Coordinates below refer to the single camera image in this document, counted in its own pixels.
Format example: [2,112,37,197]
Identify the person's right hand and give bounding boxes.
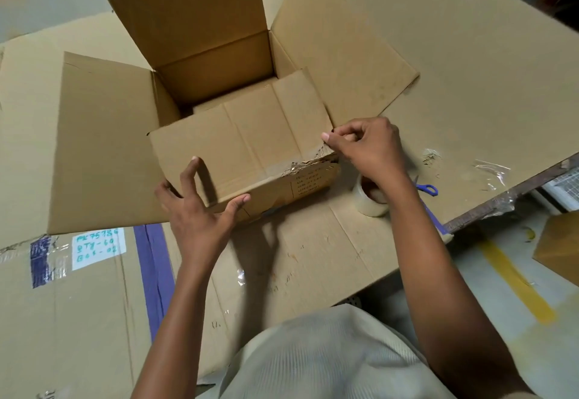
[321,116,408,192]

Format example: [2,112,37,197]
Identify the person's left hand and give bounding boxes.
[154,156,252,273]

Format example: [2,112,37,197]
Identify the clear tape roll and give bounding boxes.
[352,172,392,218]

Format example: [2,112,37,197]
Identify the blue-handled scissors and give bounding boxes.
[414,176,440,198]

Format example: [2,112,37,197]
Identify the brown cardboard box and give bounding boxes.
[47,0,422,237]

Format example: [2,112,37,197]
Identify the person's right forearm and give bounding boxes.
[387,172,539,399]

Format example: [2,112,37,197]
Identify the person's left forearm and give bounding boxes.
[131,263,227,399]

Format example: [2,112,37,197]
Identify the person's beige mesh shirt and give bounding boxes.
[197,303,458,399]

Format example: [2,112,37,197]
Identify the white handwritten label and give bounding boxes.
[71,227,127,272]

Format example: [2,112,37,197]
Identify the small brown carton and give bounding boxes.
[533,211,579,287]

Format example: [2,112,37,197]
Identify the white wire mesh basket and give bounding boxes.
[540,166,579,212]

